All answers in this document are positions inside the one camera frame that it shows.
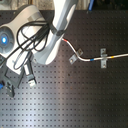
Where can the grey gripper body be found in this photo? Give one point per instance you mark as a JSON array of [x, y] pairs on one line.
[[9, 78]]

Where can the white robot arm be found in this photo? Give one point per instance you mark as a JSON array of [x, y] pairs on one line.
[[29, 34]]

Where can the metal cable clip left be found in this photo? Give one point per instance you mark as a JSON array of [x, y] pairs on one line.
[[73, 58]]

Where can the metal cable clip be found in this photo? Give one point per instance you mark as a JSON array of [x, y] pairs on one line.
[[103, 58], [73, 58]]

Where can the metal cable clip right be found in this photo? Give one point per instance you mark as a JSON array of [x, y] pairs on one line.
[[103, 58]]

